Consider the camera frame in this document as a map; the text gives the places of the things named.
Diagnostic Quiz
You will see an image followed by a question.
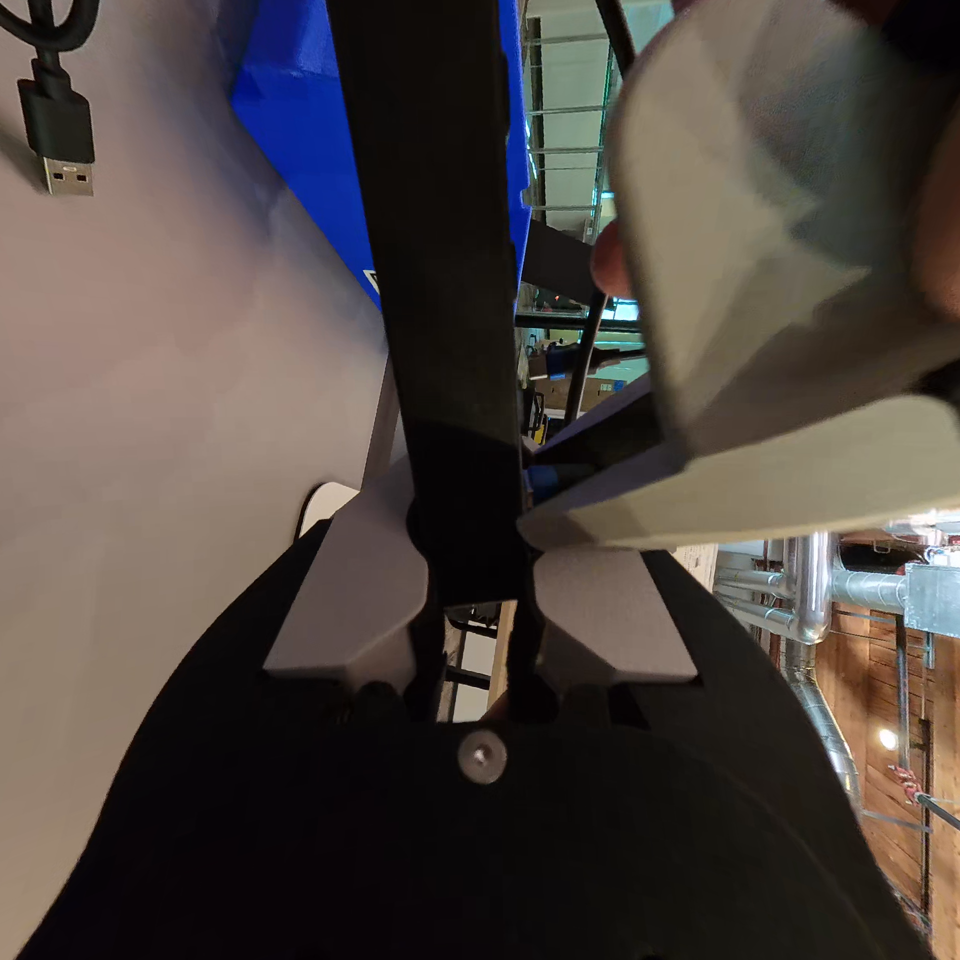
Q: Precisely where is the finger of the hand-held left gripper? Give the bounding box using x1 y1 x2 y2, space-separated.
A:
518 393 960 553

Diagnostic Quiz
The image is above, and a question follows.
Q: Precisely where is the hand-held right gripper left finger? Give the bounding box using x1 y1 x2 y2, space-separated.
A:
263 458 447 718

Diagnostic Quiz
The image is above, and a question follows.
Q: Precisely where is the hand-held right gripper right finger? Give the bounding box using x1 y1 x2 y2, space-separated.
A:
513 548 700 718

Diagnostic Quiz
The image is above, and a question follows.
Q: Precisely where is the black usb hub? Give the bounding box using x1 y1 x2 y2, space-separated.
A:
327 0 531 609

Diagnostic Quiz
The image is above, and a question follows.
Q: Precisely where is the blue plastic bin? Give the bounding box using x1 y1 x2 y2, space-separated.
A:
228 0 535 309

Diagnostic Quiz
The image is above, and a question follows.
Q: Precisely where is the black hub cable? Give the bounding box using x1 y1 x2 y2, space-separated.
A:
0 0 100 198

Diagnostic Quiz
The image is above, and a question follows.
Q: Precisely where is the person's left hand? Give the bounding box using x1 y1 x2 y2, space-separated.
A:
590 219 634 301

